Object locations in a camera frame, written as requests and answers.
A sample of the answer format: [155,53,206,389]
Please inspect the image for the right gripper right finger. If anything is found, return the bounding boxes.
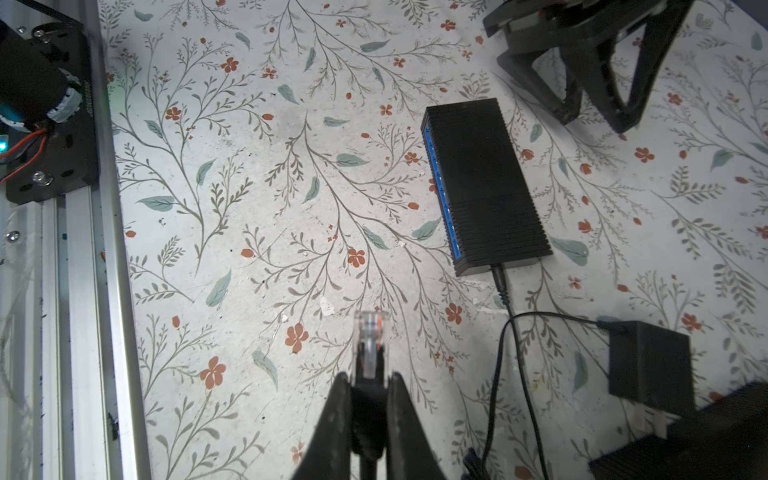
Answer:
[386,372,446,480]

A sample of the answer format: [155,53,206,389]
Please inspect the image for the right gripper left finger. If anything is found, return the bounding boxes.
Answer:
[292,372,353,480]

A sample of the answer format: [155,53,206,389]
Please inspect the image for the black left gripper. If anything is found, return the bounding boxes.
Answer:
[482,1,693,133]

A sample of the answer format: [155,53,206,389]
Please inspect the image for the long black cable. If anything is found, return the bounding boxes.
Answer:
[349,308,390,480]

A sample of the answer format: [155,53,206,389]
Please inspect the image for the black network switch box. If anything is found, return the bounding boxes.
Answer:
[421,99,552,276]

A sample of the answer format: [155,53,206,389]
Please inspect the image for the black power adapter with cable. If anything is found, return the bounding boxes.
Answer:
[462,264,694,479]

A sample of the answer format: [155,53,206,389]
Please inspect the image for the long black power brick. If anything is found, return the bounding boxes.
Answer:
[589,382,767,479]

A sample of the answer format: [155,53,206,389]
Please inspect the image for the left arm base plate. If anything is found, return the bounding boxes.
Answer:
[1,23,99,205]

